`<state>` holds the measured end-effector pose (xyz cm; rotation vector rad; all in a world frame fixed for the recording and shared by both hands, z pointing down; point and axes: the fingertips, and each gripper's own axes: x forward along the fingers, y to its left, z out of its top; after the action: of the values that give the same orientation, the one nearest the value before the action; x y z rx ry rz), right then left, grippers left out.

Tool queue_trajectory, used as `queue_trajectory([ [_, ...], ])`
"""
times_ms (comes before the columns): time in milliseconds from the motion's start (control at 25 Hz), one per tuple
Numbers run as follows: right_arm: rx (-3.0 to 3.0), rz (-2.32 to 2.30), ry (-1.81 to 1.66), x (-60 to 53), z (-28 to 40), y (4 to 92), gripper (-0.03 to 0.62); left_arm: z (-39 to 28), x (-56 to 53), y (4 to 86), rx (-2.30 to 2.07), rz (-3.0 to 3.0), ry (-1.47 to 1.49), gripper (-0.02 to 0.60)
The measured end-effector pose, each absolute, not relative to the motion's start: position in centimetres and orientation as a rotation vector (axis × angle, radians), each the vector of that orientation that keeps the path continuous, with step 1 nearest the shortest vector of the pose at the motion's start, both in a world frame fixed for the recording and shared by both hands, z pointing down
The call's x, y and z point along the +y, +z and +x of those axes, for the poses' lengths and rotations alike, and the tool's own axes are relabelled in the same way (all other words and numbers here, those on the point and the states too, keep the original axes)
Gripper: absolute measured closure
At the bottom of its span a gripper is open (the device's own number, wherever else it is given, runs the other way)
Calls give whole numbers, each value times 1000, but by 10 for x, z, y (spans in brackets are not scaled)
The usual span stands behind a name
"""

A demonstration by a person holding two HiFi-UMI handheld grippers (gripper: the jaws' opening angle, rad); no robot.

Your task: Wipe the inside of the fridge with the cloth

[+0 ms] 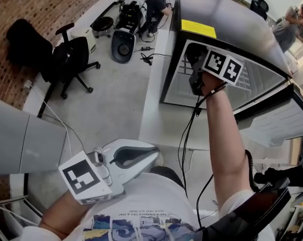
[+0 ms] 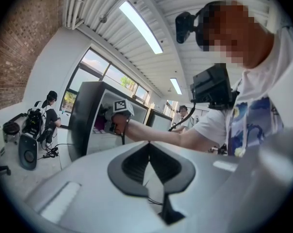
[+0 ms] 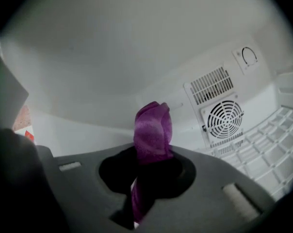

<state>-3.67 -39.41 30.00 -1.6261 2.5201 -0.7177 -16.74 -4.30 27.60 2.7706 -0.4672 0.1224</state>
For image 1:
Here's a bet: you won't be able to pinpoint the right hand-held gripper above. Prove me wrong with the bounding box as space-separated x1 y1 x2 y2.
186 44 244 96

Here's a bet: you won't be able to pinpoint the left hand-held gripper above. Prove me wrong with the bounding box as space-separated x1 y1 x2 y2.
58 139 164 205

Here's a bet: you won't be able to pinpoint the black mini fridge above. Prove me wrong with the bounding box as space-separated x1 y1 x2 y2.
159 0 303 148

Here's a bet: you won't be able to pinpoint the person's left forearm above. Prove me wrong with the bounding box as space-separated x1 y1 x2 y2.
38 191 89 239

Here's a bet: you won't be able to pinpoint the person's right forearm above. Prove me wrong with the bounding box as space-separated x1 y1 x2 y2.
205 85 254 212

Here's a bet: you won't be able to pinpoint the person's right hand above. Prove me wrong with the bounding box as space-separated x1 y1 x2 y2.
201 71 227 95

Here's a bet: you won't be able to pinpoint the person's black shorts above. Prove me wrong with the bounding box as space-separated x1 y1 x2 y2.
150 166 185 188

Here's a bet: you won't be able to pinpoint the person's white printed t-shirt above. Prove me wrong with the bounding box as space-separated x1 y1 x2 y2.
21 172 275 241

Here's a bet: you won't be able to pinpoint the white rectangular table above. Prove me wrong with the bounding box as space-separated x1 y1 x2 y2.
138 14 242 152

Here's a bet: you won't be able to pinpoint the black headrest office chair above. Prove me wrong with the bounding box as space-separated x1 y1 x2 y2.
249 0 270 21

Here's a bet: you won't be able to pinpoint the person with backpack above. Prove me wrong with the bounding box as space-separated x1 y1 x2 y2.
111 0 148 64

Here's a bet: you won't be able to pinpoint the black armrest office chair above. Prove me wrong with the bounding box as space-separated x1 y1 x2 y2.
6 18 101 100

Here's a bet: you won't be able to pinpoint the black round stool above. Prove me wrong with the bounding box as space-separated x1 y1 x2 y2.
92 16 115 39

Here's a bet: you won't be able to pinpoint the small white appliance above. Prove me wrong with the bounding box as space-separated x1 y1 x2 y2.
70 28 97 55

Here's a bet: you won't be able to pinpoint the white metal rack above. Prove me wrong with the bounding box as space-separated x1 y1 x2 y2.
0 194 44 241

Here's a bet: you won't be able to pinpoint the white plastic grid rack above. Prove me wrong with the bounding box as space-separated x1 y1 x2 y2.
179 54 254 92

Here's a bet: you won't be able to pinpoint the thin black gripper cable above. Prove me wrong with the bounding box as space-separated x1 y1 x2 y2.
178 94 215 229

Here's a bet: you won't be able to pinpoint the thin white gripper cable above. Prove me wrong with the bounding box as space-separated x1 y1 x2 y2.
31 89 73 159

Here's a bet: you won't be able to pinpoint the black power cable bundle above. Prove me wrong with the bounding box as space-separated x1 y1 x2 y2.
140 46 172 66

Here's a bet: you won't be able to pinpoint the thick black cable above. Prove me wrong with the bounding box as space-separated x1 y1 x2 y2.
244 149 259 193

